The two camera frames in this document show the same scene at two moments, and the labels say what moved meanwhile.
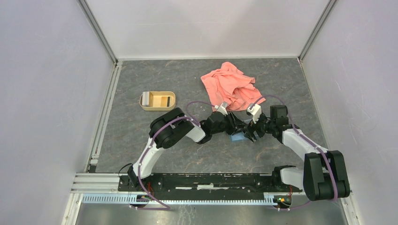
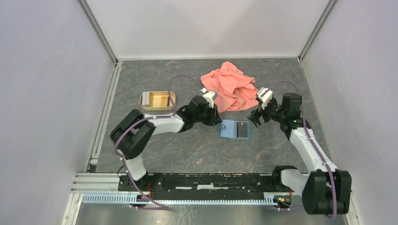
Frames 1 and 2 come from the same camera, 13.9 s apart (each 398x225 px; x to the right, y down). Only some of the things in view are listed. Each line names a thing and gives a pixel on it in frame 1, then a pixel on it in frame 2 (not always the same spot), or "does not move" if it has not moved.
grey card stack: x=145 y=99 does not move
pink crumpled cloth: x=229 y=84 does not move
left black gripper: x=235 y=124 to x=215 y=119
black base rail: x=209 y=183 does not move
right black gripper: x=255 y=127 to x=254 y=117
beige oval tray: x=159 y=101 does not move
